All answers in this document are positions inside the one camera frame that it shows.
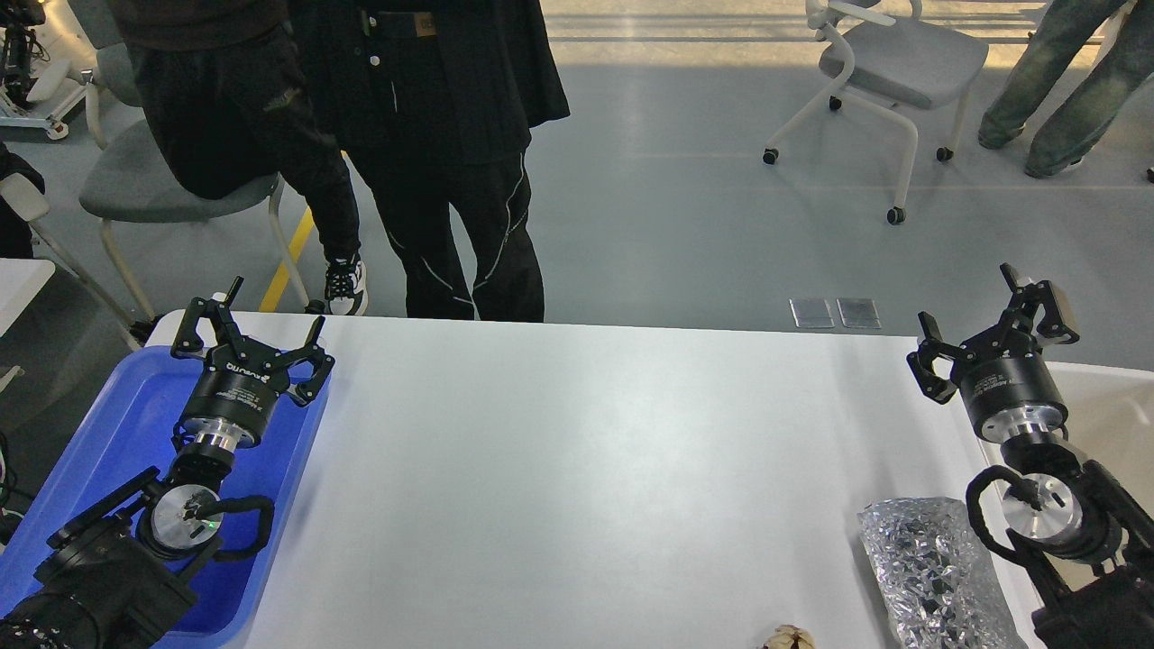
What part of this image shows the left metal floor plate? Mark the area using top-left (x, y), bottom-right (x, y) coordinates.
top-left (790, 298), bottom-right (834, 329)

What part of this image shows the metal floor plate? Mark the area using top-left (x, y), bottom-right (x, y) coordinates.
top-left (790, 298), bottom-right (834, 329)
top-left (837, 298), bottom-right (882, 330)

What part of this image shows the person in green jeans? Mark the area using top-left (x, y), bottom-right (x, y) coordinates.
top-left (977, 0), bottom-right (1154, 178)

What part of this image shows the grey chair left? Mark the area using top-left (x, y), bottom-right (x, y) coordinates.
top-left (69, 1), bottom-right (310, 325)

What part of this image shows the silver foil bag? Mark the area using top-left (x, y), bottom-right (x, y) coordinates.
top-left (857, 497), bottom-right (1026, 648)

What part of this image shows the white side table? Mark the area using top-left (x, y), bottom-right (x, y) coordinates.
top-left (1, 258), bottom-right (55, 335)

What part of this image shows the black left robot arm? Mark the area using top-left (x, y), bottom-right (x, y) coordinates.
top-left (3, 279), bottom-right (334, 648)

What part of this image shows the blue plastic tray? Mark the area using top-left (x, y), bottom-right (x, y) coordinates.
top-left (1, 346), bottom-right (329, 648)

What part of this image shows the grey white wheeled chair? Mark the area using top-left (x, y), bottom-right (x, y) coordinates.
top-left (762, 1), bottom-right (989, 225)

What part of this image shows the small brown crumpled item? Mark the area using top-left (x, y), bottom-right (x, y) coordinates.
top-left (762, 624), bottom-right (816, 649)

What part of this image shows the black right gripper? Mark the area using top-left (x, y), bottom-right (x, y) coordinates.
top-left (906, 263), bottom-right (1081, 443)

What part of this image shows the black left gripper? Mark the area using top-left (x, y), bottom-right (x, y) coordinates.
top-left (170, 276), bottom-right (335, 450)

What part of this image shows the right metal floor plate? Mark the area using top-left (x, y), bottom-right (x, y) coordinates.
top-left (837, 298), bottom-right (882, 330)

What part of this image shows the white equipment stand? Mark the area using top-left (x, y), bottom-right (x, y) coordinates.
top-left (1, 1), bottom-right (97, 142)

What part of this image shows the person in black jacket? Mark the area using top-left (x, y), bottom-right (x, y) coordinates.
top-left (289, 1), bottom-right (570, 322)

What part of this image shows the person in black trousers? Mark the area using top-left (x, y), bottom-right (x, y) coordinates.
top-left (110, 1), bottom-right (368, 315)

